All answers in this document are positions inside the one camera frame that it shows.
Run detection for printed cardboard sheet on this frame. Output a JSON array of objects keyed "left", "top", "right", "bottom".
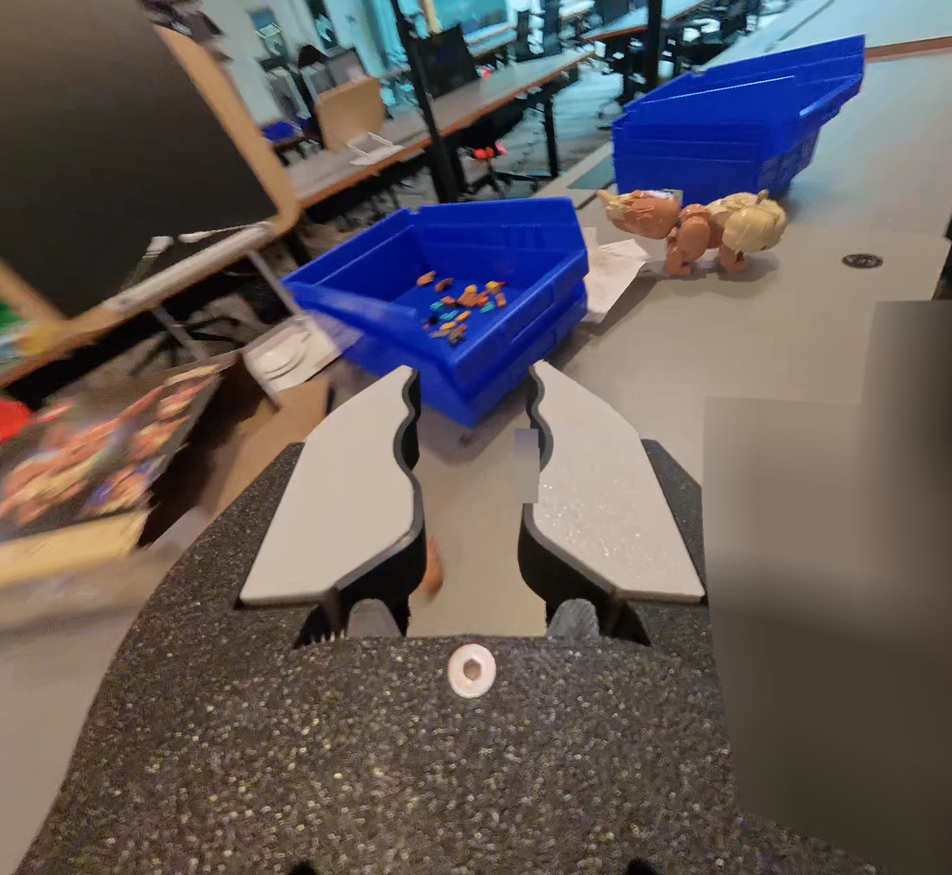
[{"left": 0, "top": 359, "right": 227, "bottom": 586}]

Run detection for black light stand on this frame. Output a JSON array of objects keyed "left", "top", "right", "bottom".
[{"left": 362, "top": 0, "right": 459, "bottom": 206}]

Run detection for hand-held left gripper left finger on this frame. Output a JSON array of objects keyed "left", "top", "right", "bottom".
[{"left": 238, "top": 367, "right": 426, "bottom": 630}]

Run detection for blue plastic bin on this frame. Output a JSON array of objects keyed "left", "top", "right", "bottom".
[
  {"left": 283, "top": 198, "right": 590, "bottom": 407},
  {"left": 340, "top": 288, "right": 589, "bottom": 430},
  {"left": 612, "top": 35, "right": 868, "bottom": 206}
]

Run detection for black office chair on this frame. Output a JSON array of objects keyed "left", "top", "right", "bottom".
[{"left": 407, "top": 24, "right": 514, "bottom": 199}]

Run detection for black panel with wooden edge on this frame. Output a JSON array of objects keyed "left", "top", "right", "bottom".
[{"left": 0, "top": 0, "right": 303, "bottom": 377}]

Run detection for toy bricks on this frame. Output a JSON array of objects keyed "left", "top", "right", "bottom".
[{"left": 414, "top": 270, "right": 510, "bottom": 349}]

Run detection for brown toy brick model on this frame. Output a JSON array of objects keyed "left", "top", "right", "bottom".
[{"left": 601, "top": 188, "right": 789, "bottom": 281}]

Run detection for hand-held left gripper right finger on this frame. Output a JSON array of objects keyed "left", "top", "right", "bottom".
[{"left": 521, "top": 361, "right": 706, "bottom": 608}]

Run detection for printed paper sheet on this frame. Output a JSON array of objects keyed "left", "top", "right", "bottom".
[{"left": 578, "top": 228, "right": 651, "bottom": 325}]

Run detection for long wooden office table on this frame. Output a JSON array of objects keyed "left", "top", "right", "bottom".
[
  {"left": 276, "top": 50, "right": 593, "bottom": 209},
  {"left": 584, "top": 0, "right": 774, "bottom": 46}
]

